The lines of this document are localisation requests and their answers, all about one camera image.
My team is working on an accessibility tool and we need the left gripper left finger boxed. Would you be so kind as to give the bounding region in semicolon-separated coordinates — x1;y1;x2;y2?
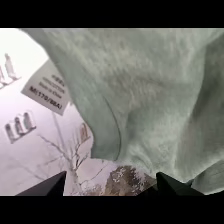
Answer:
15;170;68;197

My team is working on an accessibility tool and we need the grey T-shirt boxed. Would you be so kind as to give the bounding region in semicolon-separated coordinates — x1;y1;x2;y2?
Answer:
19;28;224;196

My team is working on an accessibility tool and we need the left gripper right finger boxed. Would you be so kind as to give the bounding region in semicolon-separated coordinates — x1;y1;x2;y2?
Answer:
155;171;205;197

